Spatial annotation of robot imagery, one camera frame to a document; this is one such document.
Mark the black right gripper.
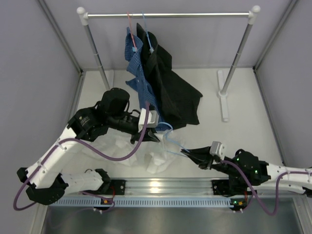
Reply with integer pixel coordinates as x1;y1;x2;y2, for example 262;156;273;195
180;146;241;178

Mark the white shirt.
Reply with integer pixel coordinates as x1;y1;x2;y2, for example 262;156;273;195
81;130;186;176

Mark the light blue wire hanger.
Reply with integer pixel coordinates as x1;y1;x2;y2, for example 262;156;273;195
157;122;190;153

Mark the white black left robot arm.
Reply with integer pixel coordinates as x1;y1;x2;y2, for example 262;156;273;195
14;88;159;211

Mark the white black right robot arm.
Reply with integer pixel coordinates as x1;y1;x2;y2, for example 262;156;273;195
181;145;312;197

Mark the dark striped shirt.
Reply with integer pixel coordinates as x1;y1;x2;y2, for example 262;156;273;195
143;32;203;129

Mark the light blue hanger under dark shirt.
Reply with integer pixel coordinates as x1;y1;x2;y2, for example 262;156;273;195
141;11;154;54

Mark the blue checkered shirt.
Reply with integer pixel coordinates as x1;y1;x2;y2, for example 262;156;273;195
124;24;165;122

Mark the white clothes rack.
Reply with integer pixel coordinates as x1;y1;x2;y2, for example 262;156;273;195
77;5;261;122

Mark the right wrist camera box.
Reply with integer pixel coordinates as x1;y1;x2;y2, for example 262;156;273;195
209;141;226;160

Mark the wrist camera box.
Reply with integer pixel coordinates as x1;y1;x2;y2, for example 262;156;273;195
138;108;159;132
209;141;226;160

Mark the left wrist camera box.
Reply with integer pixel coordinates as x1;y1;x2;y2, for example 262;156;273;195
138;108;159;132

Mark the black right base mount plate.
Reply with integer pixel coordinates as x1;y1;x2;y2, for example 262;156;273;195
212;179;233;197

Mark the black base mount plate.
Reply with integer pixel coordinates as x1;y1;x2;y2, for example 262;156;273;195
212;179;233;197
106;179;126;195

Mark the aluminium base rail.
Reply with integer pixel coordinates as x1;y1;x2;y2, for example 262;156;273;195
123;178;223;196

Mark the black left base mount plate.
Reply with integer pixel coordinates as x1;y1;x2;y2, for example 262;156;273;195
106;179;126;195

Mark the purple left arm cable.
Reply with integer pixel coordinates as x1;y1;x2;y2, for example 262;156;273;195
12;101;151;214

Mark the white slotted cable duct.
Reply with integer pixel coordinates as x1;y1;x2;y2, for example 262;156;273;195
51;196;246;208

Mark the grey aluminium frame profile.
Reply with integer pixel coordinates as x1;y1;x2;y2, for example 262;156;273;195
36;0;82;119

